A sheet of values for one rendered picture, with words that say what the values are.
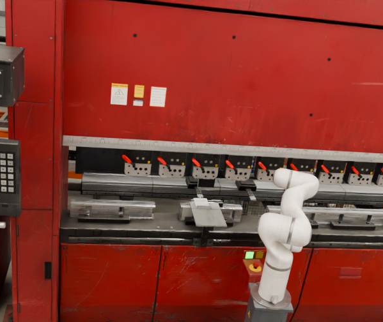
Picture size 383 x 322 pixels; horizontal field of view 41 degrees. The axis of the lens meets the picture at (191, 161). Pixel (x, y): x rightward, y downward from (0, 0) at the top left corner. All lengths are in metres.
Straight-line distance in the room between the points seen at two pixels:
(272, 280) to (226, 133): 0.96
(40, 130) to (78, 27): 0.55
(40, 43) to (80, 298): 1.59
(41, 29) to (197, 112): 0.95
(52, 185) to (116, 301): 0.95
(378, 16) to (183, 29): 1.06
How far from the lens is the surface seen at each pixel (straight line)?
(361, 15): 2.98
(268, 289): 2.39
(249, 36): 2.79
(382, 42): 3.09
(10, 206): 2.39
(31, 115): 2.62
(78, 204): 3.06
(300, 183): 2.54
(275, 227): 2.22
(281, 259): 2.30
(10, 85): 2.20
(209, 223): 2.92
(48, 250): 2.98
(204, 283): 3.31
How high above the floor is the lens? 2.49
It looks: 24 degrees down
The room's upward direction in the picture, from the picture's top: 8 degrees clockwise
